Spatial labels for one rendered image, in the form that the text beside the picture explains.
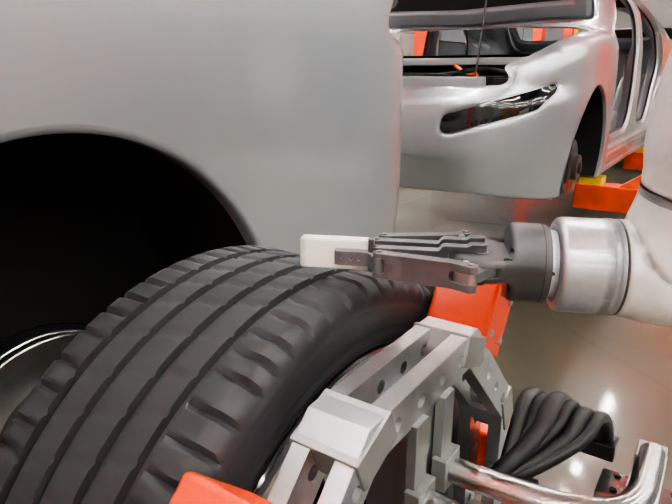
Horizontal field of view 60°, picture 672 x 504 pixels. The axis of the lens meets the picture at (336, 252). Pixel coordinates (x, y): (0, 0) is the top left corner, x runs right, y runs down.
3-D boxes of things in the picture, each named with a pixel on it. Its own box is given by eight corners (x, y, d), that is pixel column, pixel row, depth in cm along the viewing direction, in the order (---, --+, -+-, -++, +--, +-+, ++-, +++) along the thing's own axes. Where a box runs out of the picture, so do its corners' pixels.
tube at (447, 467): (489, 410, 72) (496, 333, 69) (664, 467, 62) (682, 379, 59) (427, 490, 58) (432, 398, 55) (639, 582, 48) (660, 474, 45)
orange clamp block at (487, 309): (439, 343, 73) (459, 278, 75) (499, 360, 69) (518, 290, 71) (420, 331, 68) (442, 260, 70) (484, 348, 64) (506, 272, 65)
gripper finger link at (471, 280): (505, 276, 55) (514, 296, 50) (450, 273, 55) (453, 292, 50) (508, 252, 54) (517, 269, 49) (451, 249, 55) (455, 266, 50)
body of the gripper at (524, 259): (552, 317, 52) (446, 310, 53) (536, 285, 60) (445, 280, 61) (562, 236, 49) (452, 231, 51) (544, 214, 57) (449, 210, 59)
